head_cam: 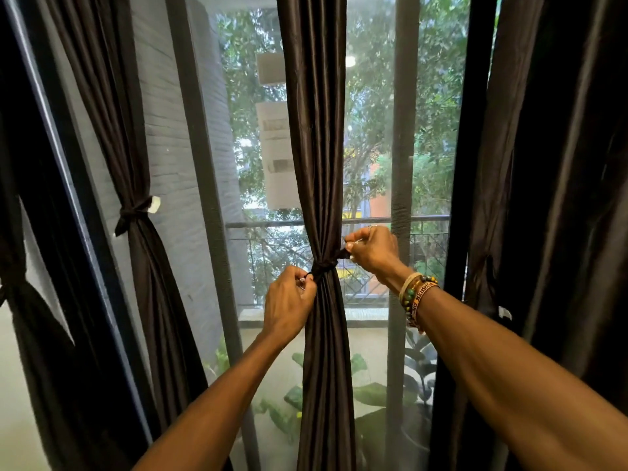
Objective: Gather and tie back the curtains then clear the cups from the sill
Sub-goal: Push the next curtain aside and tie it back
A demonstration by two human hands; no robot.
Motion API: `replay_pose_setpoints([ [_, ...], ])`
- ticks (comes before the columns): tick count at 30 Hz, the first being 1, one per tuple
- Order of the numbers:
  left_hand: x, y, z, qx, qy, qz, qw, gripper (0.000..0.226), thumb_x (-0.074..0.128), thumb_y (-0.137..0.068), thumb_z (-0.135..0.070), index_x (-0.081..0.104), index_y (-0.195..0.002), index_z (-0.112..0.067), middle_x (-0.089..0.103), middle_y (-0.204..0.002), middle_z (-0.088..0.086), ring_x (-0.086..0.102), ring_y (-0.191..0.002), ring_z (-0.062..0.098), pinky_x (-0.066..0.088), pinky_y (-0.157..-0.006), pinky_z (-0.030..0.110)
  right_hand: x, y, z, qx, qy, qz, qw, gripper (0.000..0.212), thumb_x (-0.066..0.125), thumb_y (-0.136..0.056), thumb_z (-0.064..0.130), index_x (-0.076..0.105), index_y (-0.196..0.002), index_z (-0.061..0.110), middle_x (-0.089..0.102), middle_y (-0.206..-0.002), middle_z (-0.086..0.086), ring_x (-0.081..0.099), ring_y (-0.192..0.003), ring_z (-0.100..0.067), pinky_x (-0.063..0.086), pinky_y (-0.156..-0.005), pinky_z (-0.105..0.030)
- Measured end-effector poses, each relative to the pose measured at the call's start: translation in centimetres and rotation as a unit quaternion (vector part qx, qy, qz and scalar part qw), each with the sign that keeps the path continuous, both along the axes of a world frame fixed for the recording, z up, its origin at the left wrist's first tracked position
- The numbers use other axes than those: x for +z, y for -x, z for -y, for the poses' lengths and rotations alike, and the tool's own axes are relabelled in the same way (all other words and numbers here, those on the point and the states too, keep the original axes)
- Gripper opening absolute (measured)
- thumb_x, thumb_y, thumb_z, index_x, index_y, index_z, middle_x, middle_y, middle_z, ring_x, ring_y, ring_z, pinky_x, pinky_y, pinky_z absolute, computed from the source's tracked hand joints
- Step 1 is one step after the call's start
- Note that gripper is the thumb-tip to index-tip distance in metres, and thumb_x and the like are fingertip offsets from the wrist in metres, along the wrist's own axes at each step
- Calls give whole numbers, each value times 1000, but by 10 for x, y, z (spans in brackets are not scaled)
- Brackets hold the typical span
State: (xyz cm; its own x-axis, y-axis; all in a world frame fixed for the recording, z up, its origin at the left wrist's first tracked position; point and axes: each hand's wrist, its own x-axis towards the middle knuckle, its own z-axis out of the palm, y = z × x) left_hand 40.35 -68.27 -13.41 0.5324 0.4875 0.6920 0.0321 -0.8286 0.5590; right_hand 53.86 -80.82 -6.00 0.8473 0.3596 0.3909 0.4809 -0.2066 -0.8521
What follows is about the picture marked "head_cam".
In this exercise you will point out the person's left hand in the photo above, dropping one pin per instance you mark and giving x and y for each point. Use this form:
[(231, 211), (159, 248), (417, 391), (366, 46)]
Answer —
[(289, 304)]

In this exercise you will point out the person's right forearm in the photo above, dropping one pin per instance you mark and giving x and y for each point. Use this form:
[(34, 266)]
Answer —
[(520, 387)]

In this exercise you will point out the black metal balcony railing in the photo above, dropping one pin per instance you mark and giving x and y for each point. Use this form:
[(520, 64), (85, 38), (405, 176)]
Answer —
[(265, 223)]

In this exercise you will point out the green leafy potted plant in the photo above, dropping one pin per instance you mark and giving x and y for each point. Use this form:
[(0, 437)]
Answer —
[(289, 397), (222, 360)]

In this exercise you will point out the person's left forearm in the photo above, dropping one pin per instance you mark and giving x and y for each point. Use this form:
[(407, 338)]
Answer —
[(216, 412)]

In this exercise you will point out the person's right hand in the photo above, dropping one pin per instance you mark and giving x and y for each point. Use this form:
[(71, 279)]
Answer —
[(375, 250)]

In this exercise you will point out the grey concrete building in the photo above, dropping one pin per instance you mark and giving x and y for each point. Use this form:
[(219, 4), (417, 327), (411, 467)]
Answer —
[(279, 156)]

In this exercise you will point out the dark brown curtain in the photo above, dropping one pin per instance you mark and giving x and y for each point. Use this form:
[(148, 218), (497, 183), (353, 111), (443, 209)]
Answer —
[(554, 166), (316, 117), (147, 289), (49, 387)]

